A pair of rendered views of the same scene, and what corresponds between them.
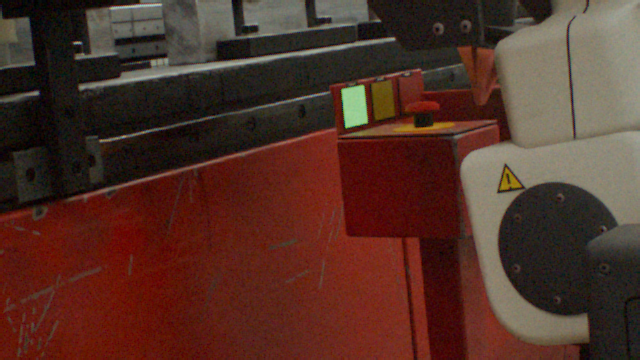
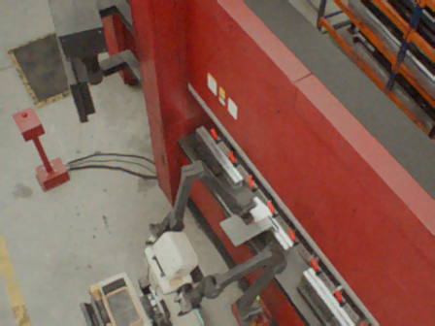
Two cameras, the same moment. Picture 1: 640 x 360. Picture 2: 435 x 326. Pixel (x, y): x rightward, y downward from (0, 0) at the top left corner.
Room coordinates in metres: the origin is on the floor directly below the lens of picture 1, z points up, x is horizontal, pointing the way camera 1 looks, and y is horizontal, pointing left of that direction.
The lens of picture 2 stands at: (1.77, -1.21, 3.96)
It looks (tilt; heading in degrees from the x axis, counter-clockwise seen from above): 56 degrees down; 117
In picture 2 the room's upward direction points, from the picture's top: 1 degrees clockwise
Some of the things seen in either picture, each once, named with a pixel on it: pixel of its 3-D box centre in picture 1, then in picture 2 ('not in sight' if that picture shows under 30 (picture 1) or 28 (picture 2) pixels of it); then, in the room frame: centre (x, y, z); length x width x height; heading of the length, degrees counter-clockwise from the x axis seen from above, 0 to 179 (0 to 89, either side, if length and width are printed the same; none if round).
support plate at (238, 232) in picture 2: not in sight; (246, 224); (1.22, 0.26, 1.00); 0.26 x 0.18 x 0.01; 59
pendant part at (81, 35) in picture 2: not in sight; (85, 56); (-0.05, 0.60, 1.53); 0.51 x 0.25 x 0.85; 136
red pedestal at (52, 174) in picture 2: not in sight; (40, 149); (-0.62, 0.40, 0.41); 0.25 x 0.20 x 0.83; 59
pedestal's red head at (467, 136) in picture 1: (439, 147); (250, 312); (1.45, -0.15, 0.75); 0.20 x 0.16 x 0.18; 144
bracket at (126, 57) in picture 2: not in sight; (126, 77); (0.04, 0.82, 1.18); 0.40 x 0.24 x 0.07; 149
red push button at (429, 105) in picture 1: (422, 117); not in sight; (1.41, -0.13, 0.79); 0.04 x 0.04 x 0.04
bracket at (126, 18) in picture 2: not in sight; (116, 20); (0.04, 0.82, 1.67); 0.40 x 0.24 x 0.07; 149
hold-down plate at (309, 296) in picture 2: (290, 40); (316, 305); (1.78, 0.02, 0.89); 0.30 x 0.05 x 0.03; 149
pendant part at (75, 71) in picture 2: not in sight; (77, 77); (-0.08, 0.50, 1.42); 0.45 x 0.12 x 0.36; 136
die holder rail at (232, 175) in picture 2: not in sight; (218, 157); (0.83, 0.67, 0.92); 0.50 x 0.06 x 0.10; 149
